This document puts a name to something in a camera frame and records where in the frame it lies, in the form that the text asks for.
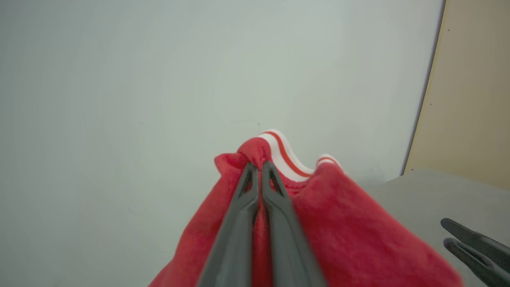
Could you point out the beige wooden panel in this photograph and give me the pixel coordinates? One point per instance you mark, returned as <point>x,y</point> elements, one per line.
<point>470,99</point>

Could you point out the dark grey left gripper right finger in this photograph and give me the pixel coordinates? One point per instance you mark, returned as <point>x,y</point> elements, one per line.
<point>287,247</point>

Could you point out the red garment with white collar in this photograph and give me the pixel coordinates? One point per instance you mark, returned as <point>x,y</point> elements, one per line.
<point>350,235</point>

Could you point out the grey sofa seat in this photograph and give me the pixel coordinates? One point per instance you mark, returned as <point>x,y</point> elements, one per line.
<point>418,199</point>

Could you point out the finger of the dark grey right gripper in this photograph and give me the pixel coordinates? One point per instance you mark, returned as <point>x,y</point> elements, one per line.
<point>484,247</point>
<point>478,265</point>

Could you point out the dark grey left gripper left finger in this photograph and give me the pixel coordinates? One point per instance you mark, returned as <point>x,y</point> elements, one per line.
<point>235,239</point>

